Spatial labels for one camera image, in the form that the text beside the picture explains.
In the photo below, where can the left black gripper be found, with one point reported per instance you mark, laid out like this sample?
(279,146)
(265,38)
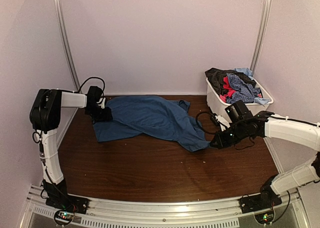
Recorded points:
(107,116)

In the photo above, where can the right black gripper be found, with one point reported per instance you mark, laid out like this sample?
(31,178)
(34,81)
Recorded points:
(222,143)

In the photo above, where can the blue polo shirt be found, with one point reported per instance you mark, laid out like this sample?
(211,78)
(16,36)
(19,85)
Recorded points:
(154,116)

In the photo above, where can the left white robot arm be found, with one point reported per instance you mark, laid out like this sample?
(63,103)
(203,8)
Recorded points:
(45,117)

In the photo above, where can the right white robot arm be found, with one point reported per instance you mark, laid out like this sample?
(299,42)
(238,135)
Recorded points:
(268,124)

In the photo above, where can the white plastic laundry bin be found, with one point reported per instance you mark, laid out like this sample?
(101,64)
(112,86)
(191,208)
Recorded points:
(217,106)

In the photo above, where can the red garment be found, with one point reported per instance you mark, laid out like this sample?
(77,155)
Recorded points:
(228,88)

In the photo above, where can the blue checkered shirt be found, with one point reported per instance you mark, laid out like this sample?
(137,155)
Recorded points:
(243,91)

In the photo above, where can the black garment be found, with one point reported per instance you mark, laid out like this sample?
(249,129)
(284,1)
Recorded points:
(216,78)

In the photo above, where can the light blue garment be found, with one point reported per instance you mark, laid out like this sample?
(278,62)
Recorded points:
(245,71)

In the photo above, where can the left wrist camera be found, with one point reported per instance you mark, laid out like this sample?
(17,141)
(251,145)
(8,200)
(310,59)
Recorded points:
(102,102)

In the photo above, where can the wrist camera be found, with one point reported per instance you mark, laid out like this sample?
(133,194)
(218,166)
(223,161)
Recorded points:
(219,120)
(102,102)

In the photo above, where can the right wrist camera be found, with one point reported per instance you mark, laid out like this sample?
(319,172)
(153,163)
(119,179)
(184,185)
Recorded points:
(219,120)

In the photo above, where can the front aluminium rail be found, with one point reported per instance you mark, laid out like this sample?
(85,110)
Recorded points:
(221,213)

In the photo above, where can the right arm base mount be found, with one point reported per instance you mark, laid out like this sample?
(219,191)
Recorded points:
(266,199)

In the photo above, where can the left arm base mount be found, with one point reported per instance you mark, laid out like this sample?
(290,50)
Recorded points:
(58,197)

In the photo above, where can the left aluminium corner post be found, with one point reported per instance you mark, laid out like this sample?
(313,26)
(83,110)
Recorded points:
(66,45)

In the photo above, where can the aluminium corner post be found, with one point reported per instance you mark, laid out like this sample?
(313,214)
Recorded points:
(266,7)
(66,45)

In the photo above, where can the right aluminium corner post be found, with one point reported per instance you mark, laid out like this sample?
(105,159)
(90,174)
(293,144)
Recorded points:
(266,7)

